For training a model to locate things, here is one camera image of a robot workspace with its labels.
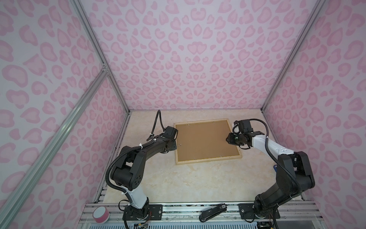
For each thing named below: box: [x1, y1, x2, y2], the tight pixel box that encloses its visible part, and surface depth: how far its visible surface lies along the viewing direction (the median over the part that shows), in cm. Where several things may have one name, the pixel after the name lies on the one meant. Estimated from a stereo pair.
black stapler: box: [198, 203, 228, 223], surface depth 72 cm
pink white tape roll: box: [92, 206, 111, 225], surface depth 71 cm
